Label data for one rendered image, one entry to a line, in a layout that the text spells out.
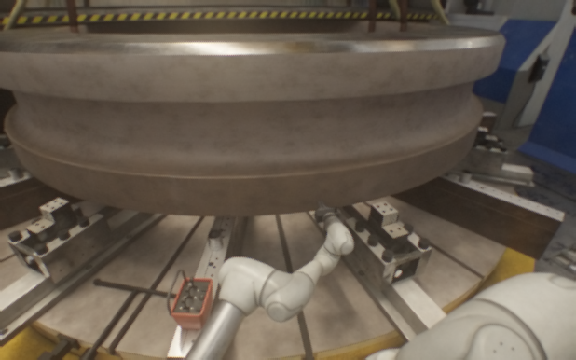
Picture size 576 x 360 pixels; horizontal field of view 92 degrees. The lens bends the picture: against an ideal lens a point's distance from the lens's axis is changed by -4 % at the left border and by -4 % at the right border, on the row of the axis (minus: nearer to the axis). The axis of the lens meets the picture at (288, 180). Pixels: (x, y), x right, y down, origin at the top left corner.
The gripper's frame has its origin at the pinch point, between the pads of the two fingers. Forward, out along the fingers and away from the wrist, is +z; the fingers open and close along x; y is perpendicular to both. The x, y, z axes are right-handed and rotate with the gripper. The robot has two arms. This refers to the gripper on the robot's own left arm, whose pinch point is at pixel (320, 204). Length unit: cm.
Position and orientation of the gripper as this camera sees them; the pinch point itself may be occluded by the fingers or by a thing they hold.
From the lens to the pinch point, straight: 172.1
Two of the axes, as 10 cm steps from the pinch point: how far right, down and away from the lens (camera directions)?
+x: -9.7, 1.2, -2.1
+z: -2.4, -4.9, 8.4
